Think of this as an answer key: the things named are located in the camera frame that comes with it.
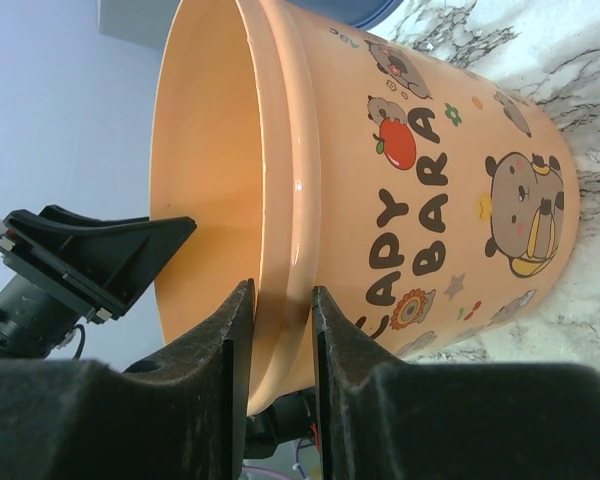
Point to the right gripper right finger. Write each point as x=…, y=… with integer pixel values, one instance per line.
x=382, y=418

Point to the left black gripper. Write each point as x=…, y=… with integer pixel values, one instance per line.
x=77, y=266

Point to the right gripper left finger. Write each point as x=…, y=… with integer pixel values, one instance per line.
x=179, y=413

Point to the orange plastic bucket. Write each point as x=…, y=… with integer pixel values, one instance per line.
x=432, y=204

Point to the blue plastic bucket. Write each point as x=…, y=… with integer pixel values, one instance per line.
x=366, y=14

